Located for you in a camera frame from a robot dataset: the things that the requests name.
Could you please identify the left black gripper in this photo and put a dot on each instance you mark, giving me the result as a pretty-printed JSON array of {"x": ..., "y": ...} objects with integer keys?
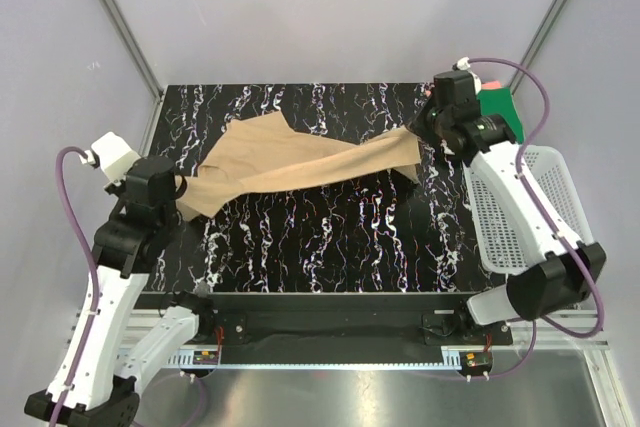
[{"x": 120, "y": 187}]

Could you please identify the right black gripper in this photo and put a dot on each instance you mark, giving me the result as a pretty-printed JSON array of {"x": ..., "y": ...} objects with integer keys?
[{"x": 418, "y": 120}]

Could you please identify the beige t shirt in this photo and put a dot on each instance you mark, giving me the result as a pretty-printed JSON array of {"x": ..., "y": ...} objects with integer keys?
[{"x": 265, "y": 155}]

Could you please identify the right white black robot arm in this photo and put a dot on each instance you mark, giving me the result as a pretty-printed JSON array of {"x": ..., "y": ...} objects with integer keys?
[{"x": 560, "y": 268}]

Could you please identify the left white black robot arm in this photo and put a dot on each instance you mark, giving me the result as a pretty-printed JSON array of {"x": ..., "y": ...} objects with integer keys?
[{"x": 93, "y": 386}]

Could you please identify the cream folded t shirt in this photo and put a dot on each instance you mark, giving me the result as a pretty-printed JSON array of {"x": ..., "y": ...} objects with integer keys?
[{"x": 447, "y": 150}]

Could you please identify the green folded t shirt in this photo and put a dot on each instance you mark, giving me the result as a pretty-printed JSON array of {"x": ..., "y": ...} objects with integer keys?
[{"x": 500, "y": 101}]

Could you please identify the pink folded t shirt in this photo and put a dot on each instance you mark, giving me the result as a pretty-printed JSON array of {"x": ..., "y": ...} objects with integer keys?
[{"x": 487, "y": 86}]

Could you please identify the white plastic mesh basket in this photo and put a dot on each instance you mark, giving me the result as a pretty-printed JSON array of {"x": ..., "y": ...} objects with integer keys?
[{"x": 512, "y": 234}]

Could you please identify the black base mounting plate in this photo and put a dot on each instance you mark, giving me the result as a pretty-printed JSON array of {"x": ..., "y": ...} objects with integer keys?
[{"x": 267, "y": 320}]

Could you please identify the left small circuit board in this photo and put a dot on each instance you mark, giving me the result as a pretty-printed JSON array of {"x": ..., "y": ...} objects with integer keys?
[{"x": 206, "y": 357}]

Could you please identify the small circuit board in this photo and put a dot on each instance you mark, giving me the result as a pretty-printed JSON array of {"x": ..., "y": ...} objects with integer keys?
[
  {"x": 478, "y": 359},
  {"x": 206, "y": 357}
]

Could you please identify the right small circuit board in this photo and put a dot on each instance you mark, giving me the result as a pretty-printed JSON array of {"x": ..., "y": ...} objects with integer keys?
[{"x": 478, "y": 359}]

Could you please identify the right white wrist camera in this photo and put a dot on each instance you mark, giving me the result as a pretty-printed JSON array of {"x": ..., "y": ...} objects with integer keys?
[{"x": 464, "y": 64}]

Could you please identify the right aluminium frame post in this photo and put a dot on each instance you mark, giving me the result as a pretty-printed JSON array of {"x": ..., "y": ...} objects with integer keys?
[{"x": 550, "y": 17}]

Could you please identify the aluminium frame post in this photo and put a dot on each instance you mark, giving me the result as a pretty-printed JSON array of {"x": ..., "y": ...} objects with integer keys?
[
  {"x": 550, "y": 17},
  {"x": 123, "y": 30}
]

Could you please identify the left aluminium frame post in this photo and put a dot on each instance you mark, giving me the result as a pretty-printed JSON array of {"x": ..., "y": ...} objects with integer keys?
[{"x": 123, "y": 30}]

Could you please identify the grey slotted cable duct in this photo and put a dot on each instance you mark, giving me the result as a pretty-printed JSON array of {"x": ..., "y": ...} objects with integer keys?
[{"x": 381, "y": 357}]

